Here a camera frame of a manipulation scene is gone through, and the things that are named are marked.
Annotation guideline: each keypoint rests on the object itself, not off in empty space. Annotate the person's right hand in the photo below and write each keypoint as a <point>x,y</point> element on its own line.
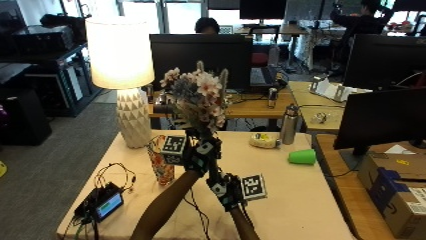
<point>227,195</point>

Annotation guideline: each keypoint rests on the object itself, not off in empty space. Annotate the person's left hand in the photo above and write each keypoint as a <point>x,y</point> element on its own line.
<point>200,160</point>

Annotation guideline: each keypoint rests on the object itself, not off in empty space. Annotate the bouquet of pale flowers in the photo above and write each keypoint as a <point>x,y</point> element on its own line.
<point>200,96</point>

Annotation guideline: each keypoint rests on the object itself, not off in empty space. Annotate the white marker cube left glove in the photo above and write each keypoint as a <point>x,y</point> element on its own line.
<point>173,149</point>

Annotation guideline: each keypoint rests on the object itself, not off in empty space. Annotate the white marker cube glove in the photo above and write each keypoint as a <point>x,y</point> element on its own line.
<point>173,149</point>
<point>253,186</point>

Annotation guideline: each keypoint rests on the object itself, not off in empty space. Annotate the white marker cube right glove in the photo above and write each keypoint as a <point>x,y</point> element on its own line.
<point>253,186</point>

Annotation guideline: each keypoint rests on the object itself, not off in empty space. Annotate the white and yellow pouch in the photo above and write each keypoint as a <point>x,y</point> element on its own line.
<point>262,140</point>

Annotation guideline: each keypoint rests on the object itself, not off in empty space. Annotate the steel water bottle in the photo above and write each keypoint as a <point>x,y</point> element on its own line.
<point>289,126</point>

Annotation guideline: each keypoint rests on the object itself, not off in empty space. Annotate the green plastic cup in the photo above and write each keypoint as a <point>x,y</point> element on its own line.
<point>302,156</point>

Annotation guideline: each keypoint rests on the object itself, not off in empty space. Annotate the silver drink can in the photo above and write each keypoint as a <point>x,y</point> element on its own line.
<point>271,97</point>

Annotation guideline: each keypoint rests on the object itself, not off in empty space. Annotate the open laptop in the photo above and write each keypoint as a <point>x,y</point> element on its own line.
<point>262,76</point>

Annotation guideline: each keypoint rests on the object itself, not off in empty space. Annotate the black device with lit screen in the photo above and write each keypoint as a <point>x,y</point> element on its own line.
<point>104,203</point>

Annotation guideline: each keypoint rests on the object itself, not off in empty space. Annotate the wide black monitor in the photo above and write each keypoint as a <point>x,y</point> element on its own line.
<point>194,56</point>

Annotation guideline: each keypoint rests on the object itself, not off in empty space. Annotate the small silvery object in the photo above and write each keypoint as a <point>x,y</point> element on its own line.
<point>319,117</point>

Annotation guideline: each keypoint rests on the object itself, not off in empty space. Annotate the wooden side table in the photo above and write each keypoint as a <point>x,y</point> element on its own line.
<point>341,186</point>

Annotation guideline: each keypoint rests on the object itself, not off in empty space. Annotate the light wooden desk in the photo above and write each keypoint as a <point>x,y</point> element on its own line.
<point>314,106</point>

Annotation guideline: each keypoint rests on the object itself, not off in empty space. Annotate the red chair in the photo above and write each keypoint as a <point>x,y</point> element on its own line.
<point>259,59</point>

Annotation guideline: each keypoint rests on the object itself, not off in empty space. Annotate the white table lamp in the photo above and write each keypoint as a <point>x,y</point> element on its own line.
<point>120,56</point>

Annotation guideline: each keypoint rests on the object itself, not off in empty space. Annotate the white folded holder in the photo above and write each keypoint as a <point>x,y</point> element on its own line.
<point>330,88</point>

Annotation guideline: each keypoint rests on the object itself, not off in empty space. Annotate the black shelf unit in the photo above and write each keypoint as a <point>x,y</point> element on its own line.
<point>61,80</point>

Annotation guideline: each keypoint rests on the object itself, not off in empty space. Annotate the cardboard box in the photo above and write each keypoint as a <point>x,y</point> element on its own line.
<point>399,193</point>

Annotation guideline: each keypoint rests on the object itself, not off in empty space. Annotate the black floor cabinet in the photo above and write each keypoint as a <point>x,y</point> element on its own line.
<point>24,116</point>

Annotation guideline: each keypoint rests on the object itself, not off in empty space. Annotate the black monitor on stand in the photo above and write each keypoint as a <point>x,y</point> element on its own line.
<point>386,116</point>

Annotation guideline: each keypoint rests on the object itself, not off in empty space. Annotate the white paper sheet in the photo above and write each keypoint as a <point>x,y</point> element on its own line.
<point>398,149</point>

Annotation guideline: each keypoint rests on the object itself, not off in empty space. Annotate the yellow object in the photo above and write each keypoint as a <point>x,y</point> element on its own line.
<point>1,169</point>

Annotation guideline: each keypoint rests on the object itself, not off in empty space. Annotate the black bag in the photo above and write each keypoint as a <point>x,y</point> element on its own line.
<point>66,23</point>

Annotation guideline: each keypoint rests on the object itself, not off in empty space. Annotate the black equipment case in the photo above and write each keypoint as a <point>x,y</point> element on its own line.
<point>41,38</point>

